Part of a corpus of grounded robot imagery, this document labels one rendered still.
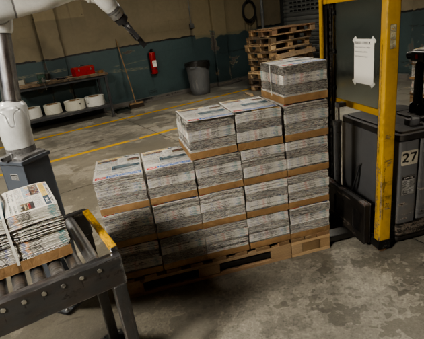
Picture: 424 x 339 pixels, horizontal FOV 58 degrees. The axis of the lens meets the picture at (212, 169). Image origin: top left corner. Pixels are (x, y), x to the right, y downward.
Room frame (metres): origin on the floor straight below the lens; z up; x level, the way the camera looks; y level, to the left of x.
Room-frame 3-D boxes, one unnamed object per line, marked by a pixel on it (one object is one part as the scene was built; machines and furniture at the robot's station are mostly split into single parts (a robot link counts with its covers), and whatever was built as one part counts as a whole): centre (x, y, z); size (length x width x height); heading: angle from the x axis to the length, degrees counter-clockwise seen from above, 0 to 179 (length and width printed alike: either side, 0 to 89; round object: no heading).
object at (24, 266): (1.34, 0.81, 0.83); 0.28 x 0.06 x 0.04; 28
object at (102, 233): (1.48, 0.52, 0.81); 0.43 x 0.03 x 0.02; 29
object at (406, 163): (2.60, -1.36, 0.40); 0.69 x 0.55 x 0.80; 11
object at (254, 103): (2.41, -0.27, 1.07); 0.37 x 0.28 x 0.01; 10
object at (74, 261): (1.42, 0.65, 0.78); 0.47 x 0.05 x 0.05; 29
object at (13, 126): (2.13, 1.06, 1.17); 0.18 x 0.16 x 0.22; 23
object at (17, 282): (1.33, 0.82, 0.78); 0.47 x 0.05 x 0.05; 29
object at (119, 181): (2.31, 0.14, 0.42); 1.17 x 0.39 x 0.83; 101
